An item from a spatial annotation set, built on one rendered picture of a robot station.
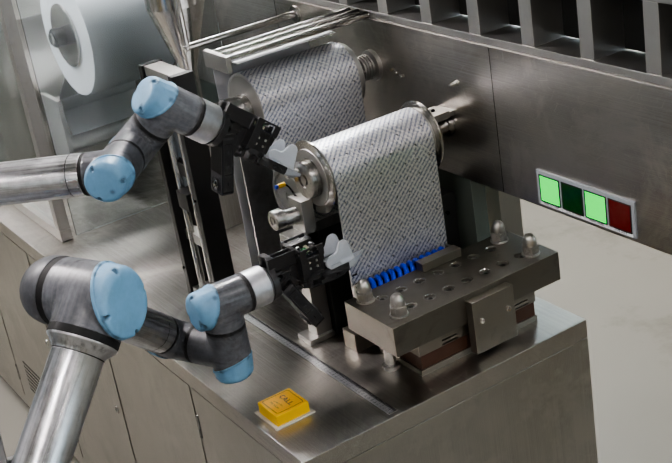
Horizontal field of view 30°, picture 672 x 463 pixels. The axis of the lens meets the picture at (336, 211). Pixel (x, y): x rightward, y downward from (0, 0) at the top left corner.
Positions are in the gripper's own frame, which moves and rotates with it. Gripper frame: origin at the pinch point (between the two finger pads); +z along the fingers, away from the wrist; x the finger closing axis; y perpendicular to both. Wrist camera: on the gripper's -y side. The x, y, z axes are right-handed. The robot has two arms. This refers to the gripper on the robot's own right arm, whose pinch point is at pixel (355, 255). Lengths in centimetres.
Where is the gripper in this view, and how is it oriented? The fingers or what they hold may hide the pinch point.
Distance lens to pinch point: 242.5
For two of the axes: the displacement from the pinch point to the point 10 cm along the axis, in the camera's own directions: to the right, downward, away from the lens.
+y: -1.5, -9.1, -3.9
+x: -5.4, -2.6, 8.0
